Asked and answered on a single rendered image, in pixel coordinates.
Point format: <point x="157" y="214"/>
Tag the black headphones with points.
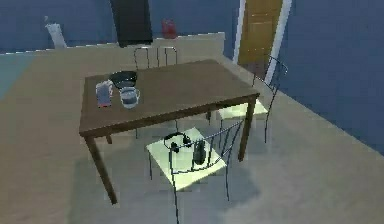
<point x="176" y="141"/>

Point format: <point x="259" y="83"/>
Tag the red jug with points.
<point x="169" y="28"/>

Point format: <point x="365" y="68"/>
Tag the black bottle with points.
<point x="200" y="152"/>

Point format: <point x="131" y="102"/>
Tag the black flat panel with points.
<point x="131" y="21"/>

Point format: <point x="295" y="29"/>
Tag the white tall object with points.
<point x="56" y="35"/>

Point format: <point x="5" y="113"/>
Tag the brown wooden door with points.
<point x="260" y="30"/>

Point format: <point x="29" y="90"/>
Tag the brown wooden table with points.
<point x="180" y="90"/>

